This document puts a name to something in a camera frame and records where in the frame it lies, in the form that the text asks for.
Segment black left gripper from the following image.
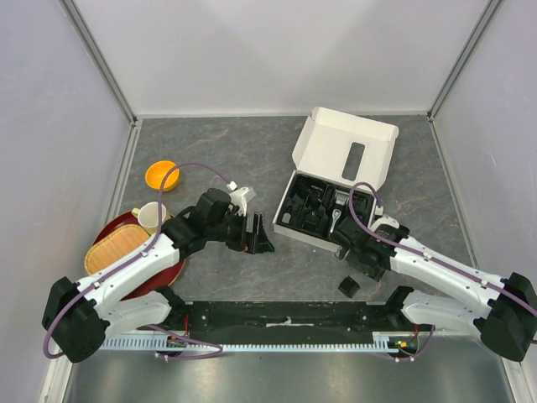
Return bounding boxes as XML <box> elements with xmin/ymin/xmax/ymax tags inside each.
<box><xmin>206</xmin><ymin>208</ymin><xmax>274</xmax><ymax>254</ymax></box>

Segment black comb guard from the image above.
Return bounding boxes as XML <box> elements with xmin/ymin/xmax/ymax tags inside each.
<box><xmin>338</xmin><ymin>276</ymin><xmax>360</xmax><ymax>298</ymax></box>

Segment black silver hair clipper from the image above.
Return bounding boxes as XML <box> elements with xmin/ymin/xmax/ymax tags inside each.
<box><xmin>328</xmin><ymin>190</ymin><xmax>349</xmax><ymax>235</ymax></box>

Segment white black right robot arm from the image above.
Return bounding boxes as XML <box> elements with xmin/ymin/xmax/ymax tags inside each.
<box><xmin>331</xmin><ymin>216</ymin><xmax>536</xmax><ymax>362</ymax></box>

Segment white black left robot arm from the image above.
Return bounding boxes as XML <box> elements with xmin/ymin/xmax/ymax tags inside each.
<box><xmin>42</xmin><ymin>187</ymin><xmax>274</xmax><ymax>363</ymax></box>

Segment black plastic tray insert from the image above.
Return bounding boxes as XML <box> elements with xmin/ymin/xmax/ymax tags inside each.
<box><xmin>273</xmin><ymin>171</ymin><xmax>351</xmax><ymax>252</ymax></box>

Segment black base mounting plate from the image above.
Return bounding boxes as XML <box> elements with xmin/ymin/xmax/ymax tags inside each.
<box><xmin>160</xmin><ymin>301</ymin><xmax>430</xmax><ymax>345</ymax></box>

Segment red round tray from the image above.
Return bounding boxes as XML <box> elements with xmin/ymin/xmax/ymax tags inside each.
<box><xmin>92</xmin><ymin>212</ymin><xmax>185</xmax><ymax>301</ymax></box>

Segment cream ceramic cup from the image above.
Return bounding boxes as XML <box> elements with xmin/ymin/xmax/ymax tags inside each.
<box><xmin>131</xmin><ymin>201</ymin><xmax>171</xmax><ymax>235</ymax></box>

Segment orange plastic bowl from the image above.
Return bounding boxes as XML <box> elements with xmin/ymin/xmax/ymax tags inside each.
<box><xmin>144</xmin><ymin>160</ymin><xmax>180</xmax><ymax>192</ymax></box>

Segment woven bamboo tray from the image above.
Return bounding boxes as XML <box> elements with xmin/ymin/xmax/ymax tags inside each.
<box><xmin>84</xmin><ymin>224</ymin><xmax>149</xmax><ymax>275</ymax></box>

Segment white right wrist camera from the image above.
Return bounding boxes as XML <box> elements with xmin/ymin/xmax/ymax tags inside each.
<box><xmin>369</xmin><ymin>204</ymin><xmax>399</xmax><ymax>232</ymax></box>

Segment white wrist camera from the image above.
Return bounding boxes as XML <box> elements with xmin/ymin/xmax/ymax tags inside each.
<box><xmin>369</xmin><ymin>204</ymin><xmax>399</xmax><ymax>232</ymax></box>
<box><xmin>226</xmin><ymin>181</ymin><xmax>256</xmax><ymax>217</ymax></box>

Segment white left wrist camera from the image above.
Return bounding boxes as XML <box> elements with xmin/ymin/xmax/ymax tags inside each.
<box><xmin>226</xmin><ymin>181</ymin><xmax>256</xmax><ymax>217</ymax></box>

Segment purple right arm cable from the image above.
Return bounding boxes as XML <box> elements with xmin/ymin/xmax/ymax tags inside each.
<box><xmin>347</xmin><ymin>181</ymin><xmax>537</xmax><ymax>318</ymax></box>

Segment grey slotted cable duct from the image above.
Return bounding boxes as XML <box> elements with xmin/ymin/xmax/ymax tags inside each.
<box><xmin>100</xmin><ymin>332</ymin><xmax>399</xmax><ymax>353</ymax></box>

